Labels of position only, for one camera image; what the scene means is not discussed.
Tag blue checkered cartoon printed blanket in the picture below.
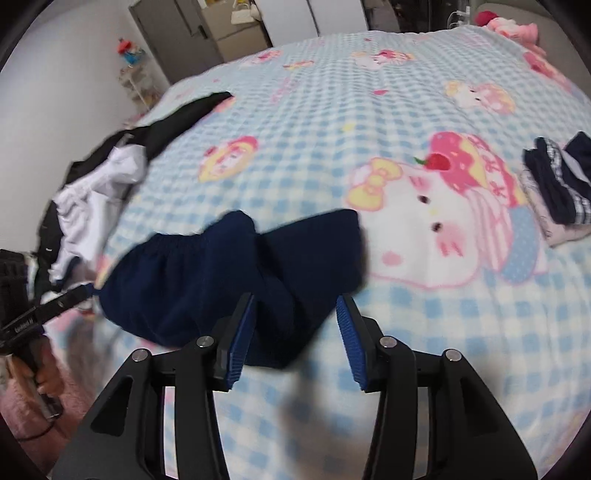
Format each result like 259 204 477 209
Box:
46 23 591 480

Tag navy folded garment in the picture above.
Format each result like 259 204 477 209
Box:
523 131 591 228

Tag pale pink folded garment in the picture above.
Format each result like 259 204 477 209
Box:
516 166 591 248

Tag pink plush toy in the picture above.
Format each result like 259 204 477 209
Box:
475 10 539 45

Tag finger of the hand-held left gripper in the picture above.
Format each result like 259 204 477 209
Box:
41 283 101 325

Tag white handbag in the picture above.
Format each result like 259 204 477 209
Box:
230 0 260 25

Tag black cable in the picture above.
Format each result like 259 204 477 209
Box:
17 411 63 441

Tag person's left hand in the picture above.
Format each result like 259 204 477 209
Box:
13 340 62 397

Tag black and white clothes pile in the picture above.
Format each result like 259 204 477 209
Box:
38 91 235 289

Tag white wardrobe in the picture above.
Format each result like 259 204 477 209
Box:
254 0 370 48

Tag white shelf rack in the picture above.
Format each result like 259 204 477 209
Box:
119 64 163 117

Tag red and blue toy figure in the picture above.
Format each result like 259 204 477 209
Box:
117 38 145 66

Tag navy pants with white stripes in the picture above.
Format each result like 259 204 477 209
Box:
98 209 371 371

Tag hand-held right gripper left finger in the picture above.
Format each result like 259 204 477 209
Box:
51 292 256 480

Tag white crumpled garment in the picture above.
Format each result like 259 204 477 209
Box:
48 144 149 283

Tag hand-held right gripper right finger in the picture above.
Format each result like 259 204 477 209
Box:
335 294 539 480

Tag grey door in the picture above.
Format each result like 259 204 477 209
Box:
128 0 223 87

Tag grey sofa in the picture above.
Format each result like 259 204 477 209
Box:
475 1 585 63

